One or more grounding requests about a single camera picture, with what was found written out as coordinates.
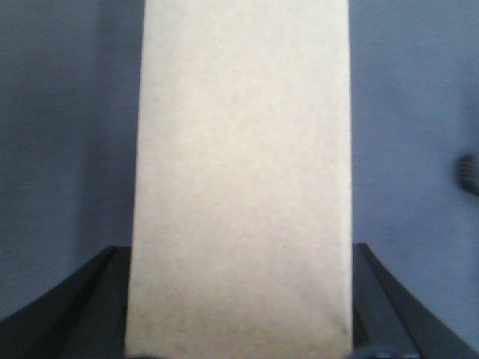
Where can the brown cardboard package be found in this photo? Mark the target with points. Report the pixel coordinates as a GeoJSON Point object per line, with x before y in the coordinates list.
{"type": "Point", "coordinates": [242, 239]}

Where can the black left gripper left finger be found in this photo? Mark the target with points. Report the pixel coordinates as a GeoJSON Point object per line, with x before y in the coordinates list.
{"type": "Point", "coordinates": [82, 317]}

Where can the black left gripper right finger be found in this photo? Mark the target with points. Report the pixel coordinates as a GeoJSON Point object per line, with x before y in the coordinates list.
{"type": "Point", "coordinates": [389, 322]}

